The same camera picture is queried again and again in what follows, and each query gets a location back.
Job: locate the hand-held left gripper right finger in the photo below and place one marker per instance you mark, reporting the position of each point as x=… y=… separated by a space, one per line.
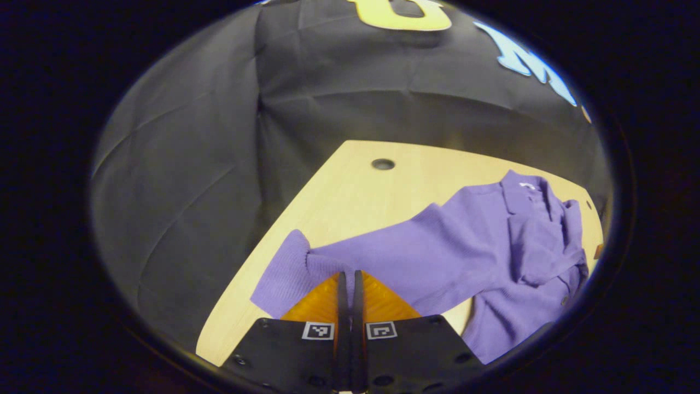
x=358 y=350

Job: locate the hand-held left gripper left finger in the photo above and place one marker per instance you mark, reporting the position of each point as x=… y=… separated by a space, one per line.
x=342 y=350

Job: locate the purple ribbed button cardigan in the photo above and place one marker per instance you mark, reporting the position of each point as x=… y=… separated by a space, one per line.
x=437 y=246

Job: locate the black backdrop cloth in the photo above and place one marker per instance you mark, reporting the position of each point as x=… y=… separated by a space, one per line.
x=219 y=164

